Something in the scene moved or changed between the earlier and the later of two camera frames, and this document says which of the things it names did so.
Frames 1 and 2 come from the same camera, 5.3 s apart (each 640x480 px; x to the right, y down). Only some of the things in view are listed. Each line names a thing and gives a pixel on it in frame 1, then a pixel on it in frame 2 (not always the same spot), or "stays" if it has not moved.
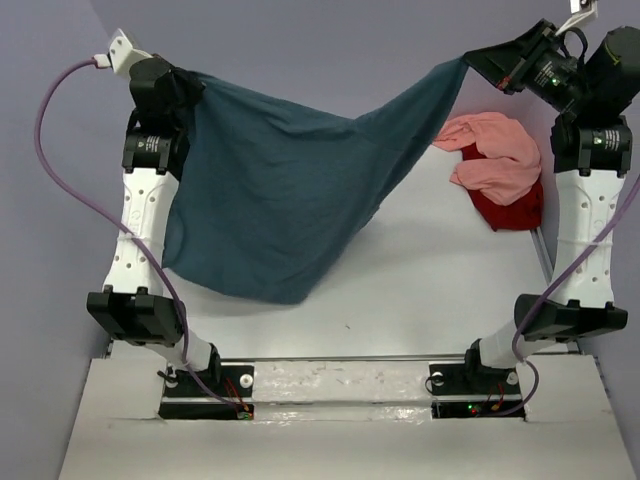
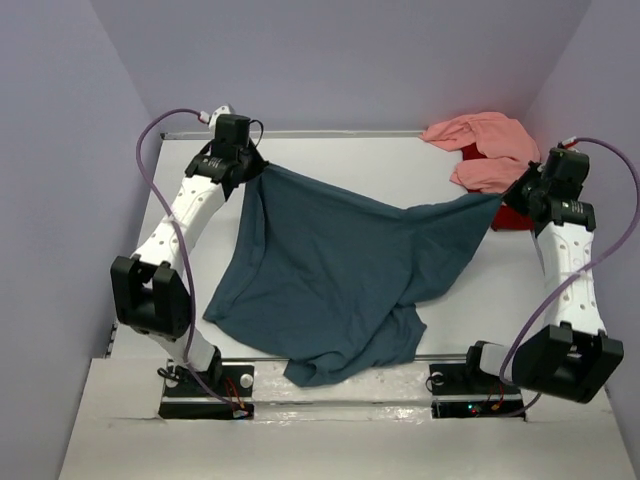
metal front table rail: (347, 357) stays
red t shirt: (525, 212) stays
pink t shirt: (509, 166) stays
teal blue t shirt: (264, 193) -> (335, 280)
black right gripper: (512, 63) -> (513, 196)
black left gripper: (187, 80) -> (258, 164)
